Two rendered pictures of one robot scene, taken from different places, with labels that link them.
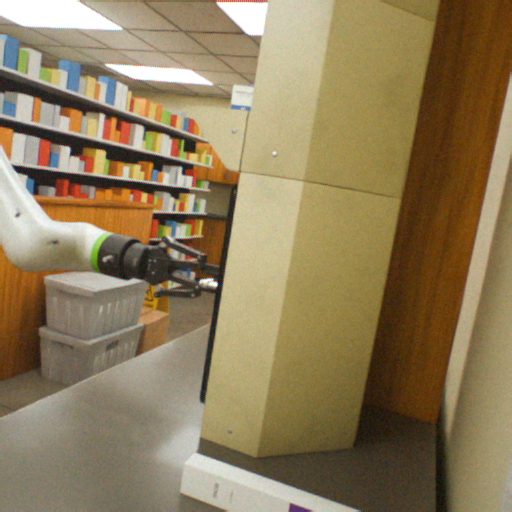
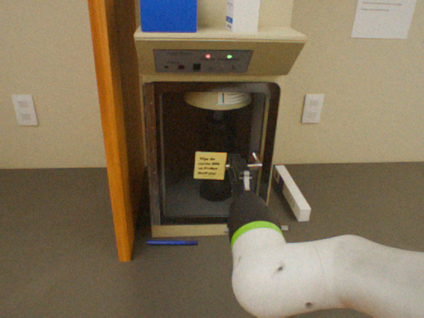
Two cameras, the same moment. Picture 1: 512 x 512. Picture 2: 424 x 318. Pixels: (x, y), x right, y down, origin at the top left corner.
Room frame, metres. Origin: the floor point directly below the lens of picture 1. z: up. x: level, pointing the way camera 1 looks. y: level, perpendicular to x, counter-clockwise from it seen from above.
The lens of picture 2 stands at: (1.28, 0.69, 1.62)
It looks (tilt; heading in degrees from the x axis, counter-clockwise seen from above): 28 degrees down; 244
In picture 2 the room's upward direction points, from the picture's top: 2 degrees clockwise
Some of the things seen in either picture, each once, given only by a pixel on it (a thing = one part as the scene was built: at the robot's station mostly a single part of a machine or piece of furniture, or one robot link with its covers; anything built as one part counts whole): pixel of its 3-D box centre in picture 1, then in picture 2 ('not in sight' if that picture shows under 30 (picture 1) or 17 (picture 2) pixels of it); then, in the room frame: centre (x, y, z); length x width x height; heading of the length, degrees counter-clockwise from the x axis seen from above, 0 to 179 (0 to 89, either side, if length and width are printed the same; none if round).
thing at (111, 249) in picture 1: (121, 257); (255, 230); (0.99, 0.28, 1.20); 0.12 x 0.06 x 0.09; 160
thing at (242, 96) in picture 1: (247, 105); (241, 14); (0.92, 0.06, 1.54); 0.05 x 0.05 x 0.06; 77
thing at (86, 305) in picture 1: (97, 301); not in sight; (3.07, 1.00, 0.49); 0.60 x 0.42 x 0.33; 160
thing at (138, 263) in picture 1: (152, 264); (246, 206); (0.96, 0.21, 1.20); 0.09 x 0.07 x 0.08; 70
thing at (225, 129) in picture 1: (249, 150); (218, 54); (0.96, 0.05, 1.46); 0.32 x 0.12 x 0.10; 160
